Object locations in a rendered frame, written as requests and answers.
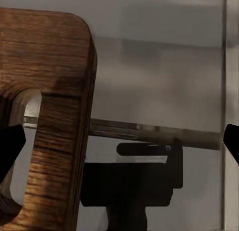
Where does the cutting board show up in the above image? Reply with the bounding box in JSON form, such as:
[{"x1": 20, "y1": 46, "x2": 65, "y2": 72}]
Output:
[{"x1": 0, "y1": 8, "x2": 94, "y2": 231}]

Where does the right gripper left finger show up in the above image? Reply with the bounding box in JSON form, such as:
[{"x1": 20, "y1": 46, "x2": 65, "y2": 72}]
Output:
[{"x1": 0, "y1": 124, "x2": 26, "y2": 184}]

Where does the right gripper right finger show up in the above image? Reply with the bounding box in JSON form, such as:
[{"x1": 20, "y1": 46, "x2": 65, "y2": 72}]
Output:
[{"x1": 223, "y1": 124, "x2": 239, "y2": 164}]

